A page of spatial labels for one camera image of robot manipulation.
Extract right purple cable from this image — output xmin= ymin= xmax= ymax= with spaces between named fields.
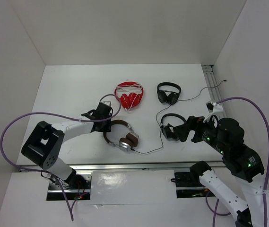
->
xmin=205 ymin=96 xmax=269 ymax=227

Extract right aluminium rail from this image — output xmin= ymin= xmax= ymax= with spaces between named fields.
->
xmin=202 ymin=64 xmax=227 ymax=119

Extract near black headphones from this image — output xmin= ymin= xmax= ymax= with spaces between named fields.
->
xmin=160 ymin=113 xmax=186 ymax=141

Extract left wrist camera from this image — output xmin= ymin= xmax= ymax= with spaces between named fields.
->
xmin=102 ymin=101 xmax=112 ymax=107

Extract black headphones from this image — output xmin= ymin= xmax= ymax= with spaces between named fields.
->
xmin=157 ymin=82 xmax=182 ymax=105
xmin=160 ymin=113 xmax=186 ymax=141

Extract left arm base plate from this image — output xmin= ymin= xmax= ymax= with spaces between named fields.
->
xmin=46 ymin=173 xmax=92 ymax=201

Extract white cable of red headphones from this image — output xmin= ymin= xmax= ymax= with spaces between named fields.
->
xmin=115 ymin=82 xmax=142 ymax=113

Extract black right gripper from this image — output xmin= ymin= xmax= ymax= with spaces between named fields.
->
xmin=172 ymin=112 xmax=226 ymax=153

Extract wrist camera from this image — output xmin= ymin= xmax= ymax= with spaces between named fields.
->
xmin=206 ymin=102 xmax=224 ymax=117
xmin=102 ymin=101 xmax=112 ymax=107

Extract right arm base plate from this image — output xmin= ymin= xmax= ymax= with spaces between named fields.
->
xmin=170 ymin=172 xmax=206 ymax=192

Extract far black headphones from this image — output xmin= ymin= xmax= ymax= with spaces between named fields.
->
xmin=157 ymin=82 xmax=182 ymax=105

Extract aluminium rail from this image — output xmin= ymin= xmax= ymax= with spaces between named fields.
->
xmin=202 ymin=64 xmax=227 ymax=119
xmin=18 ymin=161 xmax=226 ymax=173

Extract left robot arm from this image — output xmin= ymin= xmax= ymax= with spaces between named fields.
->
xmin=21 ymin=102 xmax=113 ymax=189

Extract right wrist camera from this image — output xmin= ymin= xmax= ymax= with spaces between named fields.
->
xmin=206 ymin=102 xmax=224 ymax=117

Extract front aluminium rail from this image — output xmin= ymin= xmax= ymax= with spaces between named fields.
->
xmin=18 ymin=161 xmax=226 ymax=173

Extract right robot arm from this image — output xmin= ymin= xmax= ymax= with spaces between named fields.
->
xmin=174 ymin=116 xmax=269 ymax=227

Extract brown silver headphones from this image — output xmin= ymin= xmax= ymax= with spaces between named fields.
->
xmin=103 ymin=120 xmax=139 ymax=152

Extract white front cover panel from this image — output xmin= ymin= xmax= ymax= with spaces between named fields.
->
xmin=90 ymin=170 xmax=177 ymax=205

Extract red headphones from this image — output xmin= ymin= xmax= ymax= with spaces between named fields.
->
xmin=114 ymin=81 xmax=144 ymax=111

